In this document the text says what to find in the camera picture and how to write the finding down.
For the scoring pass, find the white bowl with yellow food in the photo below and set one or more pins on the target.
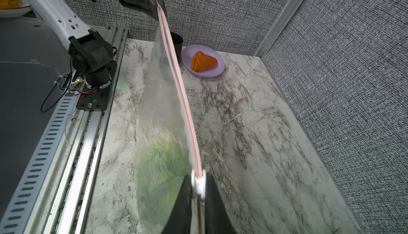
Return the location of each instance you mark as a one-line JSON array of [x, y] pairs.
[[14, 8]]

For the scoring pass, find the white perforated cable tray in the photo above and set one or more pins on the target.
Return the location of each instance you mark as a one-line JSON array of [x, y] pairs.
[[24, 198]]

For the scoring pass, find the orange food piece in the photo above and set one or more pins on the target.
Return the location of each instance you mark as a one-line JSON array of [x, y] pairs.
[[202, 62]]

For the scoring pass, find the black cup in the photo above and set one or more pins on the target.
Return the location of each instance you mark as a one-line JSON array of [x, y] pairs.
[[178, 45]]

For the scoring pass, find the green chinese cabbage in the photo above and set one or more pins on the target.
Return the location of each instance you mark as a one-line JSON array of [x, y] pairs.
[[161, 166]]

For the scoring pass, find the clear zip-top bag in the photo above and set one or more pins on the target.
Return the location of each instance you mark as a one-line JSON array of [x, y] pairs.
[[164, 108]]

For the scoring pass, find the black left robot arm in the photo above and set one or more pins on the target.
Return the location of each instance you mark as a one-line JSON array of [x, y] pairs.
[[89, 51]]

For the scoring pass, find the purple plate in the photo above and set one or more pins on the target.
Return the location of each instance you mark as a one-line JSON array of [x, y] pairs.
[[188, 53]]

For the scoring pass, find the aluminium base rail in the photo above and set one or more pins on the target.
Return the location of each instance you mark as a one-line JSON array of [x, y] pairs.
[[63, 202]]

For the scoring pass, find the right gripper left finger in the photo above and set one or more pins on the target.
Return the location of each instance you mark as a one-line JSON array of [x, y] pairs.
[[179, 221]]

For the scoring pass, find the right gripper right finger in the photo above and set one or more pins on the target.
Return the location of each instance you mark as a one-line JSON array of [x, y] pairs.
[[216, 217]]

